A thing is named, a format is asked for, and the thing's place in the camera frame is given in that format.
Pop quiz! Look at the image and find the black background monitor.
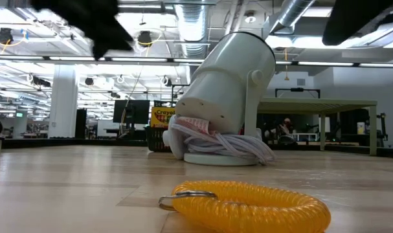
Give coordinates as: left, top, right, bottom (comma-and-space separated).
113, 99, 151, 126

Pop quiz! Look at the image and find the black aluminium table frame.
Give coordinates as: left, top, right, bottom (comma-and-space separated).
1, 137, 393, 159

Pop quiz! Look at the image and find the yellow coil wristband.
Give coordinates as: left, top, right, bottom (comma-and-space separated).
157, 180, 332, 233

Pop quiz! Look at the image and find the silver smooth ventilation duct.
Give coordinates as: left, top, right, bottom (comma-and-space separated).
269, 0, 317, 35

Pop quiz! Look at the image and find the silver ribbed ventilation duct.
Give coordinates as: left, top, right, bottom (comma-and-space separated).
175, 0, 210, 59

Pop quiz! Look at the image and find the black background rig frame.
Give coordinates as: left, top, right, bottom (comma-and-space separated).
275, 87, 321, 100

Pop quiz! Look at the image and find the black hanging ceiling camera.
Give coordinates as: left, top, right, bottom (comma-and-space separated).
0, 28, 14, 45
137, 30, 153, 48

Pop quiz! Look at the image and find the person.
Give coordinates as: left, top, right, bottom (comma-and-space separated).
278, 118, 296, 140

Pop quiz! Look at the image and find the white building pillar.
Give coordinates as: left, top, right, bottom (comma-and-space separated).
48, 64, 79, 139

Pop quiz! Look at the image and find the tall black cabinet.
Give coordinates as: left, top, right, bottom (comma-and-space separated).
74, 109, 87, 139

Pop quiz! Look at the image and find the white lamp power cord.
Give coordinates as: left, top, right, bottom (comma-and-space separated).
162, 115, 278, 166

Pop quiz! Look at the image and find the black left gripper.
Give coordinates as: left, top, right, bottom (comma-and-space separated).
30, 0, 135, 60

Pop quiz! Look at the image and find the white cylindrical cup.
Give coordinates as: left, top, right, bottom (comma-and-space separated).
175, 31, 277, 166

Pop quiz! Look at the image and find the yellow crayon box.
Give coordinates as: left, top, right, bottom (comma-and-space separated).
150, 100, 177, 129

